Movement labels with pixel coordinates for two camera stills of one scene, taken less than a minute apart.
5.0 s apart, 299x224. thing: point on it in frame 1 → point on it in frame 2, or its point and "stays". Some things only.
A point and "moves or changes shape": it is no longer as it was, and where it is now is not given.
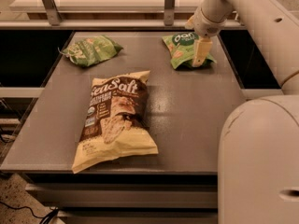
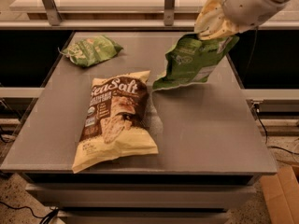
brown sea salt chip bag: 117,122 stays
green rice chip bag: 181,49 moves or changes shape
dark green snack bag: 87,51 stays
